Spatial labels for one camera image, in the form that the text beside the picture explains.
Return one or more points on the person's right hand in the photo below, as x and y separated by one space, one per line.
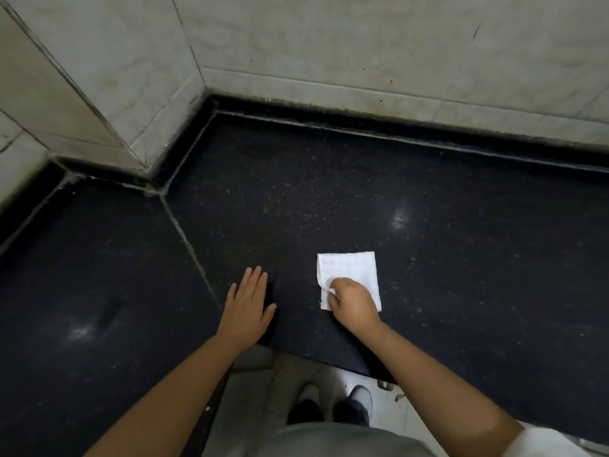
354 306

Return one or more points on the person's left hand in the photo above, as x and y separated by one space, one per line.
245 316

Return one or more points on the person's left middle finger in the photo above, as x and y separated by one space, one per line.
255 283

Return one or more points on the person's left thumb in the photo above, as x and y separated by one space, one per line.
269 315

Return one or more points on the person's right fingers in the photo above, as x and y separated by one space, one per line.
340 294

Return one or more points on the person's left little finger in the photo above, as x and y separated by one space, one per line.
231 294

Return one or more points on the white cleaning cloth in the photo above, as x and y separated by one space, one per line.
349 267

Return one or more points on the person's left forearm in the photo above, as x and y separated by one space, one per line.
164 402

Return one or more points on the person's right forearm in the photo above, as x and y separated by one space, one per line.
433 392

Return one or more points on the white shoe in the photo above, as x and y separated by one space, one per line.
309 392
361 397

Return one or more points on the grey shirt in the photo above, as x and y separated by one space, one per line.
333 442

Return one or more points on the white short sleeve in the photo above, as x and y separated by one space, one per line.
552 445

